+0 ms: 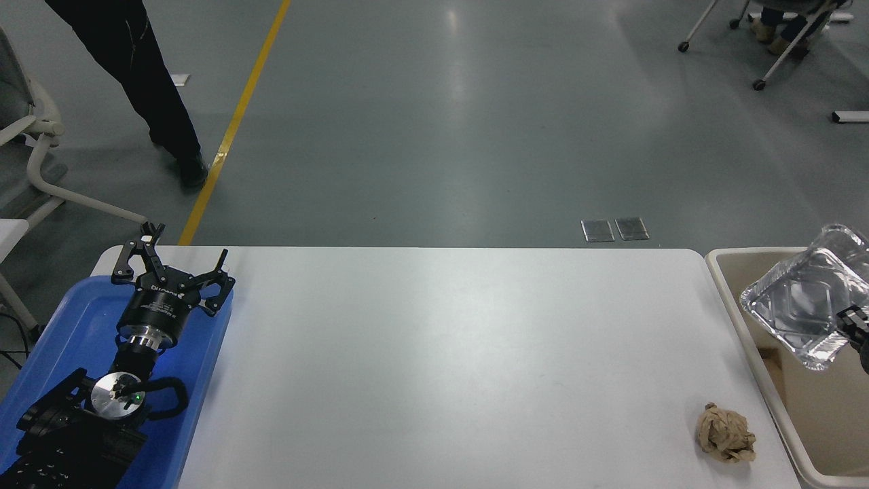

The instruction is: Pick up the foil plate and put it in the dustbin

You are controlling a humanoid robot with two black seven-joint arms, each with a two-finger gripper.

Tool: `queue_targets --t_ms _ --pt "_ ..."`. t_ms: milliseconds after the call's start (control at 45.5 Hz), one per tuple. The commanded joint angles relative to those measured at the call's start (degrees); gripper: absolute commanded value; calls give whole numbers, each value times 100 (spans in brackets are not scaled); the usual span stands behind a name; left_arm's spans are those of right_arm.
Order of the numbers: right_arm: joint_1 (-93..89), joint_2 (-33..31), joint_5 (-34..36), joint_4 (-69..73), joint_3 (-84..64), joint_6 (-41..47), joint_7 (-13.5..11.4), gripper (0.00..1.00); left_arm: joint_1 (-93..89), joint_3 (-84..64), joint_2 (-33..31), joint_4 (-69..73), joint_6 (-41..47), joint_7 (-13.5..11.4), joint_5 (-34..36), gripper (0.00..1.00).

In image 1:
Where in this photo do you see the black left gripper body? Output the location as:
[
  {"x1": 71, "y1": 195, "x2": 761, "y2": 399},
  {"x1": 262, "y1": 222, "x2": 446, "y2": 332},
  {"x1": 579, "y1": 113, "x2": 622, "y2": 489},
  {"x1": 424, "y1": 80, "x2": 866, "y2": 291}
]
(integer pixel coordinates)
[{"x1": 115, "y1": 269, "x2": 201, "y2": 338}]

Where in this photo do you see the silver foil tray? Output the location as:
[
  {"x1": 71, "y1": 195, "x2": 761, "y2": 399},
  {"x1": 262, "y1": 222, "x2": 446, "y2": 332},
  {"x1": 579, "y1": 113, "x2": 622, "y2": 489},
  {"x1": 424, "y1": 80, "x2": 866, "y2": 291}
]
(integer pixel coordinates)
[{"x1": 739, "y1": 223, "x2": 869, "y2": 372}]

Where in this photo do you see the brown cardboard piece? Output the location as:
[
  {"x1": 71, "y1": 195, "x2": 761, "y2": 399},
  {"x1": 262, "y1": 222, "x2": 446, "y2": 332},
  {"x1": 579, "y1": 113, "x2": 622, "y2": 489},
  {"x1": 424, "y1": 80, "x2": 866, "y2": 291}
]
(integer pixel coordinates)
[{"x1": 756, "y1": 348, "x2": 788, "y2": 408}]

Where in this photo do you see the blue plastic tray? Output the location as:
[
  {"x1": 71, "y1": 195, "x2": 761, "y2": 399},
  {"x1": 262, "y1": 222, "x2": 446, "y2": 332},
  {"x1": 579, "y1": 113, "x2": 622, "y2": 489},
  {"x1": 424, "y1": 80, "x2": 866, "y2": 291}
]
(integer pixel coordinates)
[{"x1": 0, "y1": 275, "x2": 234, "y2": 489}]

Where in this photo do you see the large pale bin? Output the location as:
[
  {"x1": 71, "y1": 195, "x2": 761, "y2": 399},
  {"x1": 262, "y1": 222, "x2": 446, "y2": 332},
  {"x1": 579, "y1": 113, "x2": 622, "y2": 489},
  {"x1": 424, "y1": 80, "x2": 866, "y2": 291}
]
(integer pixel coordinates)
[{"x1": 703, "y1": 246, "x2": 869, "y2": 489}]

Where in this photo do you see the white office chair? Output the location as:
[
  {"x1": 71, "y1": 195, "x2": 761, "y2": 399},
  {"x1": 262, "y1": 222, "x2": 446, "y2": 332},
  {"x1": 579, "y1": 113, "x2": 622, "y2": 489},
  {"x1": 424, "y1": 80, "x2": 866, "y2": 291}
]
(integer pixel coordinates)
[{"x1": 0, "y1": 27, "x2": 148, "y2": 228}]

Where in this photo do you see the white side table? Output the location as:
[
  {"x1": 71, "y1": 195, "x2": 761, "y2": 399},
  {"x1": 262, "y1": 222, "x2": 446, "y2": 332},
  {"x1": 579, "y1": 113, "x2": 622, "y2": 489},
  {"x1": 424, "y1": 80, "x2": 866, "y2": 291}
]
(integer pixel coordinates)
[{"x1": 0, "y1": 219, "x2": 43, "y2": 342}]

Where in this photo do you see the crumpled tan paper ball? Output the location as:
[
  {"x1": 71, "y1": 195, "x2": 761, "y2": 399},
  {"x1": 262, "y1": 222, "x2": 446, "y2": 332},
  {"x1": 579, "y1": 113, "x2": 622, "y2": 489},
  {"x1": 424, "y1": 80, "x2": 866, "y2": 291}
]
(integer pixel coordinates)
[{"x1": 694, "y1": 401, "x2": 756, "y2": 464}]

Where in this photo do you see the standing person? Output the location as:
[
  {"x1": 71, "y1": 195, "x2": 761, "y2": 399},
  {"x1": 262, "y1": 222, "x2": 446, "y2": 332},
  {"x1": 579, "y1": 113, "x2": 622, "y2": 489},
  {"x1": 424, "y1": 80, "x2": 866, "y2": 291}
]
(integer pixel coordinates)
[{"x1": 44, "y1": 0, "x2": 209, "y2": 189}]

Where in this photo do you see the white chair with casters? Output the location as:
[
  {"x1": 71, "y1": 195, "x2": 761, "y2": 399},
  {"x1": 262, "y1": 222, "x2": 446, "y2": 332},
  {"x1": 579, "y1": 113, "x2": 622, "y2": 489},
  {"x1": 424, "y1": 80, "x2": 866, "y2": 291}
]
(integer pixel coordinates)
[{"x1": 677, "y1": 0, "x2": 853, "y2": 92}]

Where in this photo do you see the seated person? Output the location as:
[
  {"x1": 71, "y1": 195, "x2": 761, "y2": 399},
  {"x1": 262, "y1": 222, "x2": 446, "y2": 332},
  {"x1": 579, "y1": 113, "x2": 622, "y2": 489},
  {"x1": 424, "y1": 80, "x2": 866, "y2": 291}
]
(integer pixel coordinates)
[{"x1": 749, "y1": 0, "x2": 839, "y2": 58}]

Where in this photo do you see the black floor cable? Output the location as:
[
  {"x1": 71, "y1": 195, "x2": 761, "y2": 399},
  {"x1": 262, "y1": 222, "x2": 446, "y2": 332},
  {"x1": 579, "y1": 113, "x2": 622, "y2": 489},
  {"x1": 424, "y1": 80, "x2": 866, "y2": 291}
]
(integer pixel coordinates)
[{"x1": 0, "y1": 311, "x2": 31, "y2": 372}]

